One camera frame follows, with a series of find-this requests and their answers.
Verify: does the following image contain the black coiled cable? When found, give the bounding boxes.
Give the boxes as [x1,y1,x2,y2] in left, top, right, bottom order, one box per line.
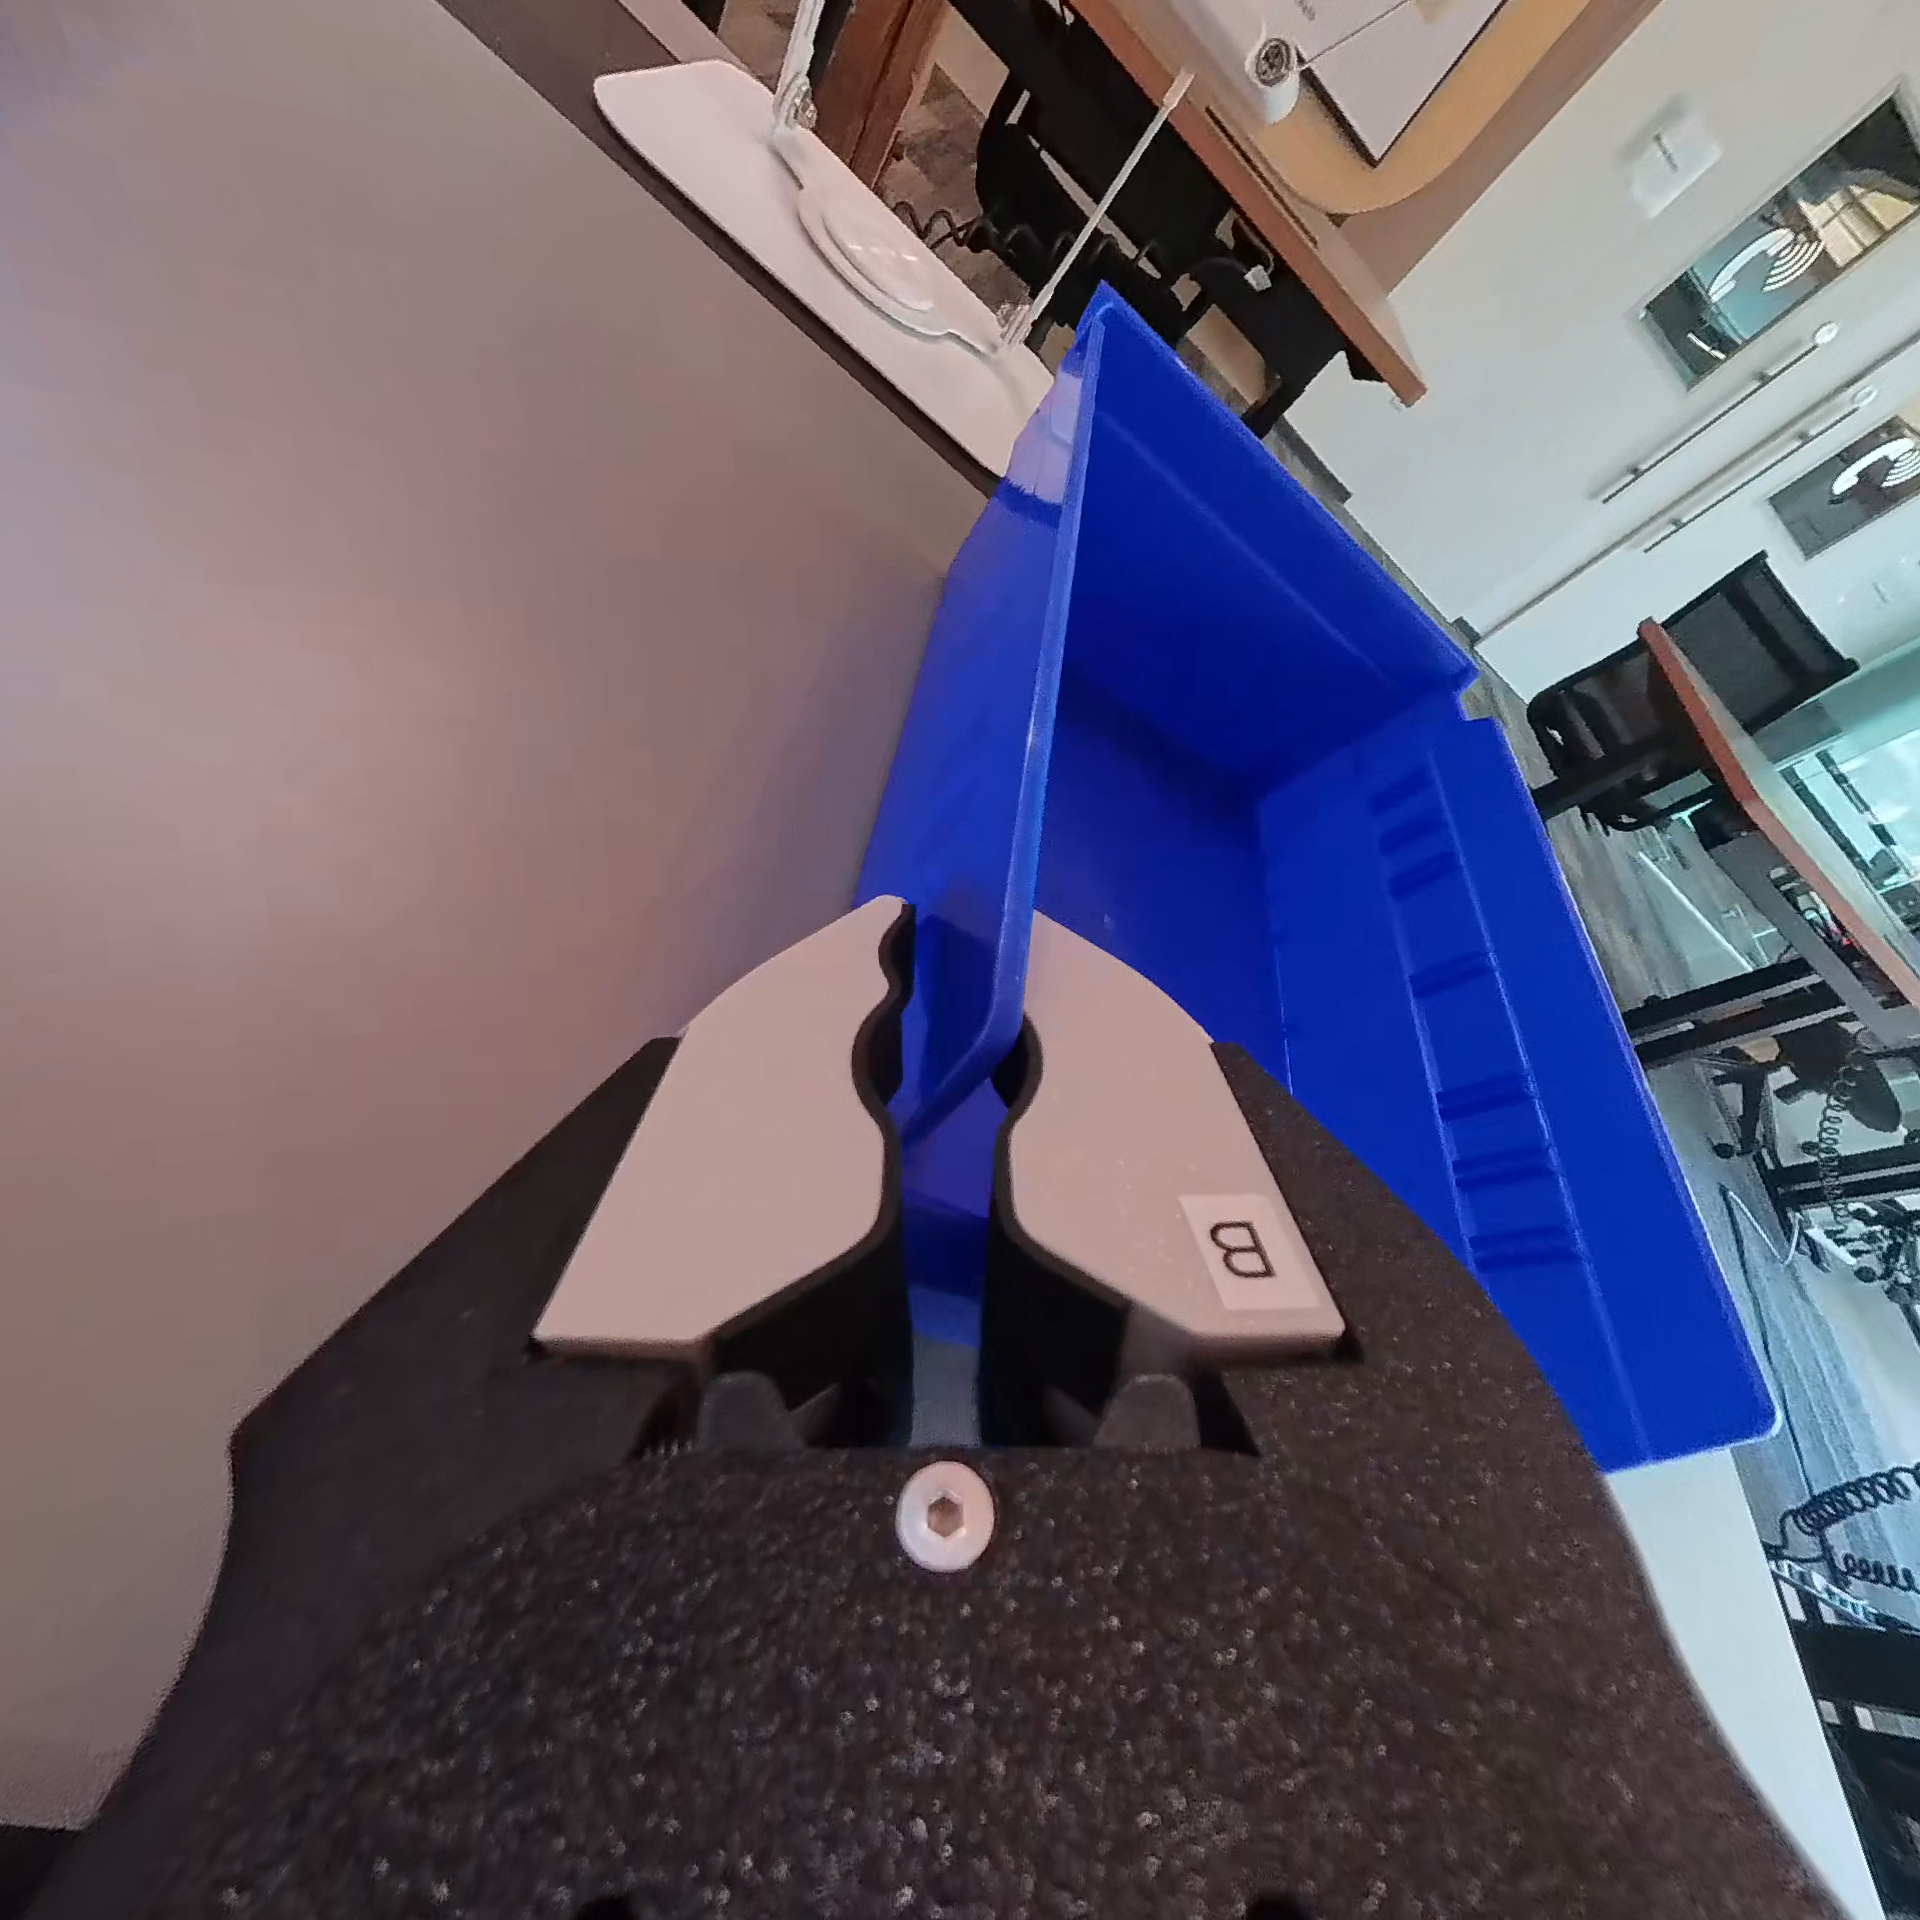
[1799,1088,1863,1278]

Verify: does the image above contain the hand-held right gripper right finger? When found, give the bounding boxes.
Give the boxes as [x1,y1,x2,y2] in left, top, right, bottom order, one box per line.
[982,929,1345,1448]

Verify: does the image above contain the white poster stand base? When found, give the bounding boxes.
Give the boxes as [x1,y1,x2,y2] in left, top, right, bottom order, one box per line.
[592,0,1197,479]

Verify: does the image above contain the white door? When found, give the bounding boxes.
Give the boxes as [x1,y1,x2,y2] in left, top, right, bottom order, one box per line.
[1411,88,1920,512]
[1476,375,1920,693]

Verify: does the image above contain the blue plastic bin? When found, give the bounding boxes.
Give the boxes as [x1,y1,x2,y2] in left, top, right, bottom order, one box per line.
[855,281,1779,1475]

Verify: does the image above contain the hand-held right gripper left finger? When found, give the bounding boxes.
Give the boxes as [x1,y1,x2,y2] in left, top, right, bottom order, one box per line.
[532,894,920,1448]

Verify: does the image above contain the black office chair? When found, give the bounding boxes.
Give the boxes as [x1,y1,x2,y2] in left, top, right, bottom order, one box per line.
[1528,550,1863,835]
[972,67,1133,294]

